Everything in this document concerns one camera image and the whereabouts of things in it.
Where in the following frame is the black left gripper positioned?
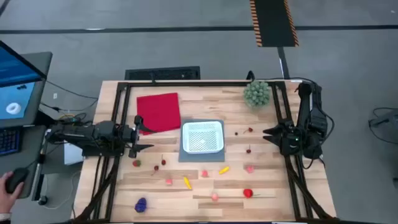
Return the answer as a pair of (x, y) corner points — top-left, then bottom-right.
(119, 115), (156, 158)

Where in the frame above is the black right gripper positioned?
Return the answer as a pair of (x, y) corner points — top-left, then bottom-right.
(262, 119), (301, 156)

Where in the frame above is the white mesh plastic basket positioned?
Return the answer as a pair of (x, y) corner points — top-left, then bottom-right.
(182, 120), (225, 155)

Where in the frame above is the purple grape bunch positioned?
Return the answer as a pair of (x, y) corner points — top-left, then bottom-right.
(134, 197), (148, 213)

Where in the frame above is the red cloth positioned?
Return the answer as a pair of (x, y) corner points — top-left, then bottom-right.
(136, 92), (182, 136)

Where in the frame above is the green grape bunch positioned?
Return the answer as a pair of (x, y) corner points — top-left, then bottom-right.
(243, 80), (271, 109)

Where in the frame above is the white box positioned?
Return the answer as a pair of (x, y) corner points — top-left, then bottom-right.
(63, 139), (85, 166)

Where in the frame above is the black keyboard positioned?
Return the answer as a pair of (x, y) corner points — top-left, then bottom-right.
(0, 127), (22, 156)
(124, 65), (201, 81)

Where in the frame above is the grey square mat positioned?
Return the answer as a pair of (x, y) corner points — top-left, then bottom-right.
(178, 118), (226, 163)

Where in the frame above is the black monitor stand bar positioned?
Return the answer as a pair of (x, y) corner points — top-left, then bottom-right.
(34, 110), (58, 129)

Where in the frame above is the black mat with orange stripes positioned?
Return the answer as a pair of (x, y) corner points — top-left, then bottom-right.
(249, 0), (300, 48)

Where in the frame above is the grey desk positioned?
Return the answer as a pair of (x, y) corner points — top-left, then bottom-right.
(0, 51), (53, 200)

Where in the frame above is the black computer mouse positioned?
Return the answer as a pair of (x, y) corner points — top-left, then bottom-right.
(5, 167), (30, 194)

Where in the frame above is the computer monitor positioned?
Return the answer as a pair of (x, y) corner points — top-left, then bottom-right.
(0, 40), (47, 129)

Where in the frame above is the person's hand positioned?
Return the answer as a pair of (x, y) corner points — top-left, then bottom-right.
(0, 172), (25, 214)

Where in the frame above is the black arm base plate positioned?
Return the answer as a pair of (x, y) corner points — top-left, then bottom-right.
(82, 146), (125, 157)

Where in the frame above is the black metal table frame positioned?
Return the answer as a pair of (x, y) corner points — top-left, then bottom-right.
(73, 80), (340, 223)

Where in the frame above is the black stand base with cables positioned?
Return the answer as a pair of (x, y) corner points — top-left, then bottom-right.
(368, 107), (398, 144)

